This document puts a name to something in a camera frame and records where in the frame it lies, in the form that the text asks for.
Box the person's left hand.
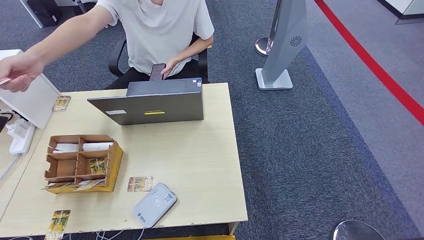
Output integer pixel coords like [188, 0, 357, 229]
[160, 56, 181, 79]

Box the person's right hand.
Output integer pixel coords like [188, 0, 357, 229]
[0, 53, 45, 94]

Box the black smartphone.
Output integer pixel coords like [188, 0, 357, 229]
[149, 62, 167, 82]

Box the wooden card organizer tray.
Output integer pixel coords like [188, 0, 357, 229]
[43, 133, 124, 195]

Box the person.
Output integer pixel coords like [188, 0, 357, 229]
[0, 0, 216, 91]

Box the white card stack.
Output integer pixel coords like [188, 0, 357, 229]
[82, 142, 115, 152]
[52, 143, 80, 154]

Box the grey card reader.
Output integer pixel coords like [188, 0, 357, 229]
[133, 182, 178, 229]

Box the white cabinet box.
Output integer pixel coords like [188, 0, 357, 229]
[0, 49, 62, 130]

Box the grey laptop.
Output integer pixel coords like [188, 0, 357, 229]
[87, 77, 205, 126]

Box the white furniture leg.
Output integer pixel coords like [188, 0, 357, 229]
[19, 0, 45, 29]

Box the black office chair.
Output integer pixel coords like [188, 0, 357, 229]
[107, 32, 210, 90]

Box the black bag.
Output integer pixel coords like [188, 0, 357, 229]
[26, 0, 63, 28]

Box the white power strip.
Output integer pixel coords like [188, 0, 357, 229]
[6, 118, 37, 157]

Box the grey kiosk stand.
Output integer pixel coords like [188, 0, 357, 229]
[255, 0, 310, 91]

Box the yellow floor tape strip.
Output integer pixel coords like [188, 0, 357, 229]
[145, 234, 237, 240]

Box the red floor tape line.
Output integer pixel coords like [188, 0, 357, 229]
[312, 0, 424, 127]

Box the white furniture corner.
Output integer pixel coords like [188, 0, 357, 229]
[376, 0, 424, 26]

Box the chrome round base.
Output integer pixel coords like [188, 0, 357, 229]
[331, 219, 386, 240]

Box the black cable loop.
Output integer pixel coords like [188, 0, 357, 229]
[0, 111, 16, 133]

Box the chrome stanchion post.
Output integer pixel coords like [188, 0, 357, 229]
[254, 0, 282, 58]

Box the white power cable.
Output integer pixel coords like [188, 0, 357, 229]
[0, 153, 21, 182]

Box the white cable bundle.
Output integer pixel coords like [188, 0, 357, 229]
[94, 230, 128, 240]

